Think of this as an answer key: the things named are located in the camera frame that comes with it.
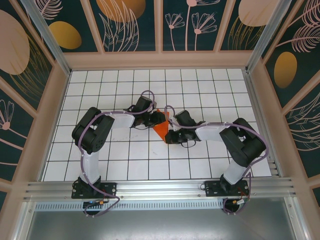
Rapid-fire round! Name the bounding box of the aluminium frame post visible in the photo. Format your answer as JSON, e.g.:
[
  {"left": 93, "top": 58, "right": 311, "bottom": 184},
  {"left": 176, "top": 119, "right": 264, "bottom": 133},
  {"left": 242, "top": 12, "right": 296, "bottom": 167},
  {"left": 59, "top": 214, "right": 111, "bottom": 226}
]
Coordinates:
[
  {"left": 21, "top": 0, "right": 73, "bottom": 76},
  {"left": 245, "top": 0, "right": 294, "bottom": 74}
]

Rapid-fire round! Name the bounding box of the grey metal sheet panel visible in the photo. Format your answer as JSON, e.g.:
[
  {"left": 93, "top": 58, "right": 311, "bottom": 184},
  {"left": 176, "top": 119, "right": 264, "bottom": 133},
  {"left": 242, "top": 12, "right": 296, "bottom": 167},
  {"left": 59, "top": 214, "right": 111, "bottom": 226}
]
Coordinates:
[{"left": 24, "top": 208, "right": 300, "bottom": 240}]

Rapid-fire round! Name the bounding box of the white grid table mat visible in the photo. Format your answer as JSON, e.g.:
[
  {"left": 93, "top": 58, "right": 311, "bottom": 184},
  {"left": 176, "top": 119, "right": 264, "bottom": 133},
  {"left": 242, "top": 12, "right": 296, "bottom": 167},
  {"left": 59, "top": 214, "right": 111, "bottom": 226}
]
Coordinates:
[{"left": 39, "top": 69, "right": 273, "bottom": 182}]

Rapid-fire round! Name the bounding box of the slotted grey cable duct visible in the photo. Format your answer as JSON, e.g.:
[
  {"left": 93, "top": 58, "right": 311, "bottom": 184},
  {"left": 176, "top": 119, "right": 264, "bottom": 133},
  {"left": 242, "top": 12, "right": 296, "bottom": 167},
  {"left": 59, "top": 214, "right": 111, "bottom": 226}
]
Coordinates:
[{"left": 34, "top": 201, "right": 226, "bottom": 212}]

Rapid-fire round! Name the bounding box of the aluminium side rail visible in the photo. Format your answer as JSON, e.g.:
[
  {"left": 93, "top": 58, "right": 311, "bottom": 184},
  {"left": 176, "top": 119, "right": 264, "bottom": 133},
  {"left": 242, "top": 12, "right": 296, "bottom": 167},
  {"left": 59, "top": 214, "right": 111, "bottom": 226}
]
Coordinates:
[{"left": 243, "top": 69, "right": 280, "bottom": 177}]

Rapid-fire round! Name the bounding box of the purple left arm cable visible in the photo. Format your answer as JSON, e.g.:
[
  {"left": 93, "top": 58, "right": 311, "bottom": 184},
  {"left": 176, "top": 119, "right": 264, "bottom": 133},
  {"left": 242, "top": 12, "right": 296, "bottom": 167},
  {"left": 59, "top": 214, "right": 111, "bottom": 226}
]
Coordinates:
[{"left": 77, "top": 89, "right": 158, "bottom": 219}]

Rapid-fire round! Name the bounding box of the long aluminium mounting rail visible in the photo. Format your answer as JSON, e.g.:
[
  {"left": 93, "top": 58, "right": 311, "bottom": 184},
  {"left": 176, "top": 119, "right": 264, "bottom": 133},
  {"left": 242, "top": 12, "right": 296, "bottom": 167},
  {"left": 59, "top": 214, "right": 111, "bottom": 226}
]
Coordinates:
[{"left": 23, "top": 177, "right": 298, "bottom": 201}]

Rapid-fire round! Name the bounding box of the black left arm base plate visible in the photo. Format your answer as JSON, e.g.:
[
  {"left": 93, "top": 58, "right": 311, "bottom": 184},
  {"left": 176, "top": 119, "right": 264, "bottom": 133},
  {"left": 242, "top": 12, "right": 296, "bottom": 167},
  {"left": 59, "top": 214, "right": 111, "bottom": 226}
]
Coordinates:
[{"left": 71, "top": 181, "right": 118, "bottom": 200}]

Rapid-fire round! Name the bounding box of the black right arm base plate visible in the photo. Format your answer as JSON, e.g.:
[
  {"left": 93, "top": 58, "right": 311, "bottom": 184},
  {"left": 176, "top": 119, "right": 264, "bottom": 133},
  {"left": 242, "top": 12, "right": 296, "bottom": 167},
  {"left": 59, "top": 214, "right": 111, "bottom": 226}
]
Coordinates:
[{"left": 204, "top": 179, "right": 250, "bottom": 198}]

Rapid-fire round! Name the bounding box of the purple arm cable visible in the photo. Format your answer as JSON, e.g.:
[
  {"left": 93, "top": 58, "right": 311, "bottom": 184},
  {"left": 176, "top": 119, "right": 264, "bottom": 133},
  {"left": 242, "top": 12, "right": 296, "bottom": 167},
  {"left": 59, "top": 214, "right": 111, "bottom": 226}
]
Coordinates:
[
  {"left": 77, "top": 89, "right": 158, "bottom": 219},
  {"left": 164, "top": 105, "right": 268, "bottom": 216}
]

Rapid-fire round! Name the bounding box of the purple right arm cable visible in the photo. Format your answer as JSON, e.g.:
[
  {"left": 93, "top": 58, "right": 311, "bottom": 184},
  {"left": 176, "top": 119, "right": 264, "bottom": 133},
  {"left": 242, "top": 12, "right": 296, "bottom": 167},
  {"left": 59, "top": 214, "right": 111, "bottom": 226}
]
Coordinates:
[{"left": 164, "top": 105, "right": 268, "bottom": 216}]

